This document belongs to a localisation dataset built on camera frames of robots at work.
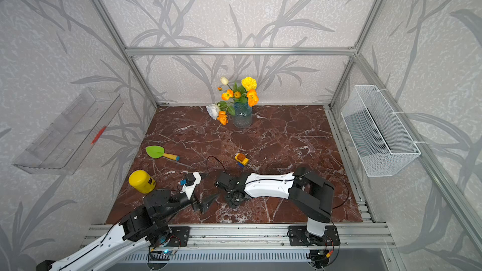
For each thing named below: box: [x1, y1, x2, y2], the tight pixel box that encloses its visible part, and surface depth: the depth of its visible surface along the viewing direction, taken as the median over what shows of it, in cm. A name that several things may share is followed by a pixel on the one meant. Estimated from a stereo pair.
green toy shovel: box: [145, 145, 181, 162], surface depth 100 cm
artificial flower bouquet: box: [205, 76, 260, 126], surface depth 86 cm
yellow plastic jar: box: [128, 170, 157, 194], surface depth 82 cm
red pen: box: [90, 125, 107, 145], surface depth 69 cm
